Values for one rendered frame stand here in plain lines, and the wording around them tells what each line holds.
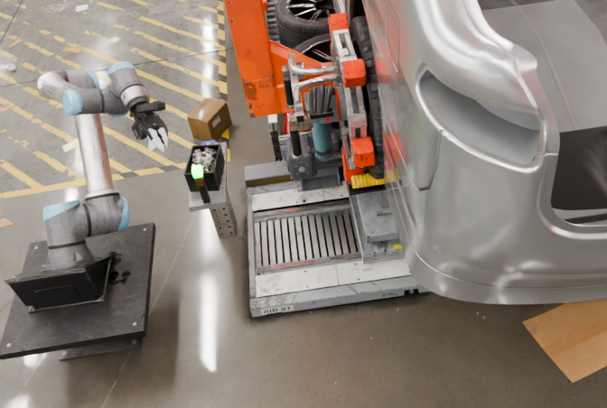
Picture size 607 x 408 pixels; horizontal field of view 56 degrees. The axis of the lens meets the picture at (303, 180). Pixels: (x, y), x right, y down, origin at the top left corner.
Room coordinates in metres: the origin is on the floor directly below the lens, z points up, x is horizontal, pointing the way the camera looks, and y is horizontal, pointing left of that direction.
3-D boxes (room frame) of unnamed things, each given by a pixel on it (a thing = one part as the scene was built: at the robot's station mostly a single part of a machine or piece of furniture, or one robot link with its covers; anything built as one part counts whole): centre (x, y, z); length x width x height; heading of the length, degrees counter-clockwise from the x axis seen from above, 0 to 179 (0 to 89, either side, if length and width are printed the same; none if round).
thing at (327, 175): (2.20, -0.14, 0.26); 0.42 x 0.18 x 0.35; 89
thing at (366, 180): (1.77, -0.33, 0.51); 0.29 x 0.06 x 0.06; 89
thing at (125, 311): (1.62, 1.04, 0.15); 0.60 x 0.60 x 0.30; 1
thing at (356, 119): (1.89, -0.23, 0.85); 0.54 x 0.07 x 0.54; 179
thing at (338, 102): (1.89, -0.16, 0.85); 0.21 x 0.14 x 0.14; 89
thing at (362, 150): (1.58, -0.23, 0.85); 0.09 x 0.08 x 0.07; 179
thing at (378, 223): (1.89, -0.40, 0.32); 0.40 x 0.30 x 0.28; 179
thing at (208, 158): (2.02, 0.44, 0.51); 0.20 x 0.14 x 0.13; 171
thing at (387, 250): (1.89, -0.40, 0.13); 0.50 x 0.36 x 0.10; 179
